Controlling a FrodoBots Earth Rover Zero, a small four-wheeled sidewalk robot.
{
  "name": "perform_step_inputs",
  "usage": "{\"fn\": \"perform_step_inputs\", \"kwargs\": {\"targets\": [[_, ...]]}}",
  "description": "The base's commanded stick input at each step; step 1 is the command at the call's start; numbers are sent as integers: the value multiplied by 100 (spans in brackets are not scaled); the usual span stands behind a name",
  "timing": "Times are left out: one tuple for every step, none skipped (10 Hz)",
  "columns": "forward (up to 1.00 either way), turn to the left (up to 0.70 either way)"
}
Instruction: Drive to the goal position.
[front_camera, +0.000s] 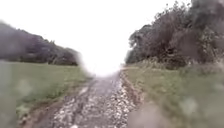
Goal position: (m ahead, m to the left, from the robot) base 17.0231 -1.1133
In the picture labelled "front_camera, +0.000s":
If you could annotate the grey gravel track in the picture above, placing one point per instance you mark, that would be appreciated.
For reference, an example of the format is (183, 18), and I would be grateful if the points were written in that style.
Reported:
(96, 103)

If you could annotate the row of leafy trees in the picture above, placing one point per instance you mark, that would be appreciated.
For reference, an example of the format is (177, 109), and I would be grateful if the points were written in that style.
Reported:
(180, 36)

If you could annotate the green grass verge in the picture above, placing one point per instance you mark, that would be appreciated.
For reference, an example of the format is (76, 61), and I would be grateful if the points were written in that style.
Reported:
(180, 93)

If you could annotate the green grass field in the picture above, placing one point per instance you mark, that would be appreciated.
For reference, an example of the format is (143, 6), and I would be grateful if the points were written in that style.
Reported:
(36, 80)

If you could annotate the dark wood of trees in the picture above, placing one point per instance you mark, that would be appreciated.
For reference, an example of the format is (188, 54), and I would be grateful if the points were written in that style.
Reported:
(30, 48)

